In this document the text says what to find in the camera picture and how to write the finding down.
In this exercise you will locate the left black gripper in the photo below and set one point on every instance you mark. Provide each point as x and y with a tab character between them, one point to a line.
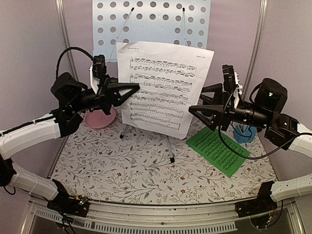
109	91

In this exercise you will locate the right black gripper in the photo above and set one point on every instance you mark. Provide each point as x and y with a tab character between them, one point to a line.
215	107

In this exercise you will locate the green paper sheet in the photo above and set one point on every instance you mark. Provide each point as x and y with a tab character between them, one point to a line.
208	144

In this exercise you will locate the white sheet music page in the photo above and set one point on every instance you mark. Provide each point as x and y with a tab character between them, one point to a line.
170	77

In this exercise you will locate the light blue music stand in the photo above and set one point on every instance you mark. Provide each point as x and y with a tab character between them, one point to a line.
181	22

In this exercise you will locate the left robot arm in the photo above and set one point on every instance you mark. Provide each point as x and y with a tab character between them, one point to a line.
73	98

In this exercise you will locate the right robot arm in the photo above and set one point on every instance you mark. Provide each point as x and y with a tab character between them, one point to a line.
262	112

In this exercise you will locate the pink plate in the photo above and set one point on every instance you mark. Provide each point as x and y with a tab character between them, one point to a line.
98	119

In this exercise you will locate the blue metronome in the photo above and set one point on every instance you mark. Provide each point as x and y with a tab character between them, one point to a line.
243	134

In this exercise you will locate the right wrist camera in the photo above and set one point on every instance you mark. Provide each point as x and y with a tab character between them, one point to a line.
231	80

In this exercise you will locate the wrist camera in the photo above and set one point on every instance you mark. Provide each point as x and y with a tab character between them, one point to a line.
97	72
231	80

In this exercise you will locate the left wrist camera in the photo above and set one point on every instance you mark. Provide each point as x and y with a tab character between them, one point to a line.
97	72

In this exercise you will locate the right aluminium frame post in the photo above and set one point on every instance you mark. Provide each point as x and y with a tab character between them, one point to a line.
257	40

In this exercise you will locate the aluminium frame post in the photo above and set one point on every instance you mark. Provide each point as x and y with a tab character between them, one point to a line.
65	36
257	40

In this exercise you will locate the left aluminium frame post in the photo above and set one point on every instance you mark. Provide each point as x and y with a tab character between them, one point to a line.
65	36

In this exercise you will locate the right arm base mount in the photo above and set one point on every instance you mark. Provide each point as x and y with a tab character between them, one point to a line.
260	210

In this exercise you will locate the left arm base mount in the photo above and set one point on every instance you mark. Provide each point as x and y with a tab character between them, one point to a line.
65	204

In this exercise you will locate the front aluminium rail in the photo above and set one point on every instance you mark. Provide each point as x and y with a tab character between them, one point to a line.
113	218

